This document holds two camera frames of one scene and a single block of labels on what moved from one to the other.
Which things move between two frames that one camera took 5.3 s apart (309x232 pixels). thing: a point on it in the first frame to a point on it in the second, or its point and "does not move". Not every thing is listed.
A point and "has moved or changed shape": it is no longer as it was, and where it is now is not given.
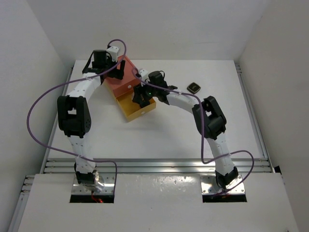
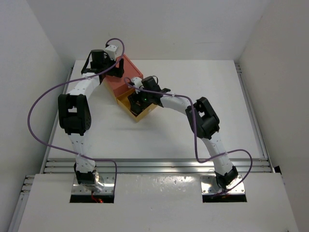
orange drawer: [125, 88] does not move
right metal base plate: [209, 185] does not move
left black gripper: [116, 73] does not move
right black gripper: [140, 89] to [134, 98]
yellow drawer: [131, 109] has moved or changed shape
